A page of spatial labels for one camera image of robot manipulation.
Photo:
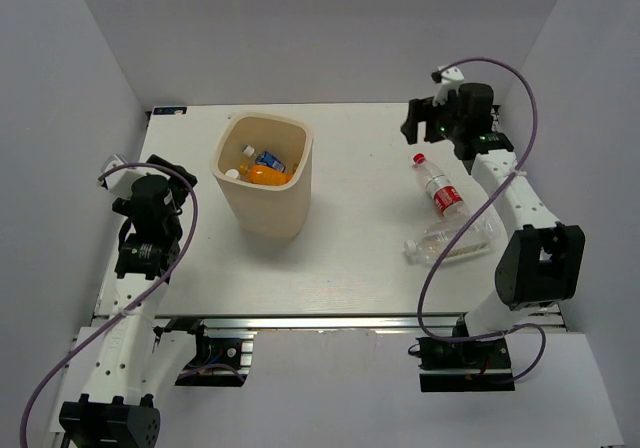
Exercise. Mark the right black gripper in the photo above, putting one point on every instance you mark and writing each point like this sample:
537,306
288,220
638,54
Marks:
423,111

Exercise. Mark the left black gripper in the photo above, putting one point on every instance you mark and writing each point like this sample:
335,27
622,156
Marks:
177,185

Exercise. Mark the small red label bottle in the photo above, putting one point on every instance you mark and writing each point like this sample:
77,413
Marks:
233,174

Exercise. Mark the orange bottle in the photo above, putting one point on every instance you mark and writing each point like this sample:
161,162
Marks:
262,175

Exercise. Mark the blue label bottle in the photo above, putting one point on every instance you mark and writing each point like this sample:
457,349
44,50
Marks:
264,158

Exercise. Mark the large clear ribbed bottle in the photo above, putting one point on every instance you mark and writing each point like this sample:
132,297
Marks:
478,239

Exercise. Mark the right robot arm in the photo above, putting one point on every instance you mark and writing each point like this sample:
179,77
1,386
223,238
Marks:
542,259

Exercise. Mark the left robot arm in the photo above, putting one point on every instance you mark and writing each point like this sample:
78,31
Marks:
137,364

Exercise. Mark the cream plastic bin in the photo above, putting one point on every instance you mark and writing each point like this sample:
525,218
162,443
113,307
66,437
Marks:
270,211

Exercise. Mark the red cap red label bottle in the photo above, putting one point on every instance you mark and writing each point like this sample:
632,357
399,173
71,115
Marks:
435,184

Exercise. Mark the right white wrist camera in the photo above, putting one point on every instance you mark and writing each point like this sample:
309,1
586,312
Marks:
447,80

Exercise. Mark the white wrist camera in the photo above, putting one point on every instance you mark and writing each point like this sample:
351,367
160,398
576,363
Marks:
119,184
447,80

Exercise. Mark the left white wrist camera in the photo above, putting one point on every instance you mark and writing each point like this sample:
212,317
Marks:
119,184

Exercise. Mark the aluminium frame rail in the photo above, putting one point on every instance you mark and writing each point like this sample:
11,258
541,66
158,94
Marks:
550,320

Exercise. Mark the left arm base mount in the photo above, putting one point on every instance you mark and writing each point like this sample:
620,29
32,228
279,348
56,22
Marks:
217,360

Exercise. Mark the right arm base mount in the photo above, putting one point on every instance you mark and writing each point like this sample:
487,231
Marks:
461,363

